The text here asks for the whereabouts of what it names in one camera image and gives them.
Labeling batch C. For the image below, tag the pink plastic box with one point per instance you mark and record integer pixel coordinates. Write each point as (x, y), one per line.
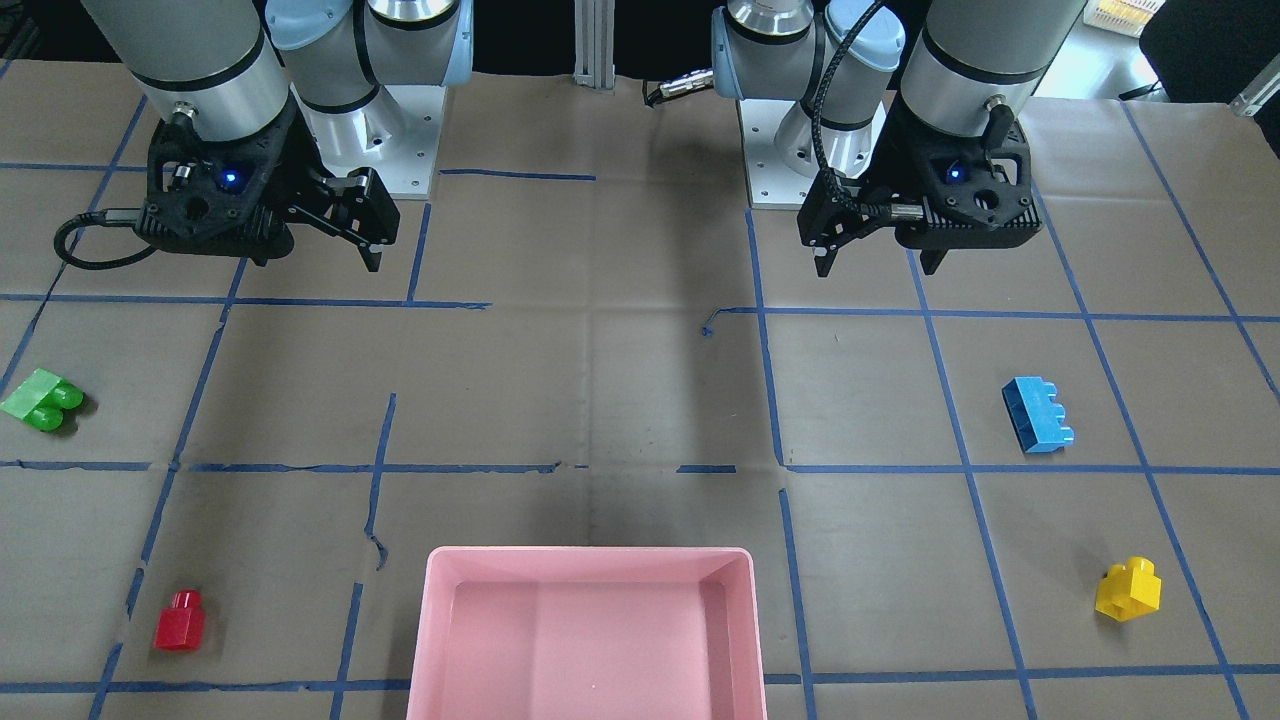
(588, 633)

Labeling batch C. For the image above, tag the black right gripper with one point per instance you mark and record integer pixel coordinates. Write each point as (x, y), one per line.
(297, 165)

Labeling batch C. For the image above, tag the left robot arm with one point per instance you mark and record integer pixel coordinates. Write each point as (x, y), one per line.
(844, 61)

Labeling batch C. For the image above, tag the yellow toy block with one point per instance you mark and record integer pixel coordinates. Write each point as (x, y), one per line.
(1129, 590)

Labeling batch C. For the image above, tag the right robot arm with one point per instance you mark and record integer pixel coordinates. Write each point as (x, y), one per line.
(272, 117)

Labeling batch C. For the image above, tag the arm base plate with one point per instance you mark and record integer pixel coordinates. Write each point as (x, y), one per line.
(397, 134)
(779, 156)

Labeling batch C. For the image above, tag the red toy block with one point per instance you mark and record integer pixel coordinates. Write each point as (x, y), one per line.
(181, 625)

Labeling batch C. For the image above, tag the blue toy block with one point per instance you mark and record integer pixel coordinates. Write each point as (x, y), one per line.
(1038, 420)

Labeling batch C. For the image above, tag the aluminium frame post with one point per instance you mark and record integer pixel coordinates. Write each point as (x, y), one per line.
(593, 42)

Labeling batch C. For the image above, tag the green toy block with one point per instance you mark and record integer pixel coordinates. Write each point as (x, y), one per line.
(43, 400)

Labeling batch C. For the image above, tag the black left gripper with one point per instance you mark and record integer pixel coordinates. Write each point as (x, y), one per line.
(880, 168)

